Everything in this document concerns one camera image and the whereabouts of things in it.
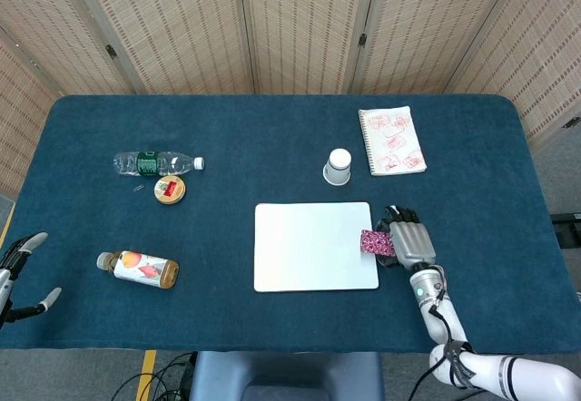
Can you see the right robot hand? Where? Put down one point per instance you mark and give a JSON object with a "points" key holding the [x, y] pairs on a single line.
{"points": [[413, 242]]}

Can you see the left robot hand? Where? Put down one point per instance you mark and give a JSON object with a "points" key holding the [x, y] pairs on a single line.
{"points": [[18, 253]]}

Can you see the pink patterned card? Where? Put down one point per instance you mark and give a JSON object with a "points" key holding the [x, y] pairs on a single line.
{"points": [[374, 242]]}

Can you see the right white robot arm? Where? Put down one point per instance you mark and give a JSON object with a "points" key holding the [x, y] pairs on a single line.
{"points": [[438, 315]]}

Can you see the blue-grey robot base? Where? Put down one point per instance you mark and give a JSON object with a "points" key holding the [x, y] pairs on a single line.
{"points": [[286, 374]]}

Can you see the white rectangular board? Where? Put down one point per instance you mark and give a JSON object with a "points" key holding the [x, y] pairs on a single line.
{"points": [[313, 247]]}

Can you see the spiral notebook with red drawings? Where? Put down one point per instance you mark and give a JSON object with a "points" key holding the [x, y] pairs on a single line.
{"points": [[392, 140]]}

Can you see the upturned white paper cup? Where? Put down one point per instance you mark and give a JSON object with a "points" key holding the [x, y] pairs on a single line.
{"points": [[338, 169]]}

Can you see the amber tea drink bottle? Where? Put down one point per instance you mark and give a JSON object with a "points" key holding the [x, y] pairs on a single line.
{"points": [[140, 270]]}

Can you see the black equipment beside table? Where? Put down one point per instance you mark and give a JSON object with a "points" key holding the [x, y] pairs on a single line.
{"points": [[567, 228]]}

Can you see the clear water bottle green label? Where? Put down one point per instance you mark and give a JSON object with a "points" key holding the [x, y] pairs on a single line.
{"points": [[147, 163]]}

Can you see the round tin with gold lid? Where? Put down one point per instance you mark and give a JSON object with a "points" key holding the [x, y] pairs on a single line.
{"points": [[170, 190]]}

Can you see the blue tablecloth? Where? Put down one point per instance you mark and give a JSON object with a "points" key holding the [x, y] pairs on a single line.
{"points": [[254, 147]]}

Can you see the dark metal screen hinge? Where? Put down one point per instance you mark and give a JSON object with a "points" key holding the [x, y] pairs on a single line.
{"points": [[571, 123], [110, 50], [362, 39]]}

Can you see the woven bamboo folding screen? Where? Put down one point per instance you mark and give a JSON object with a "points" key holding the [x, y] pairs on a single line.
{"points": [[181, 29]]}

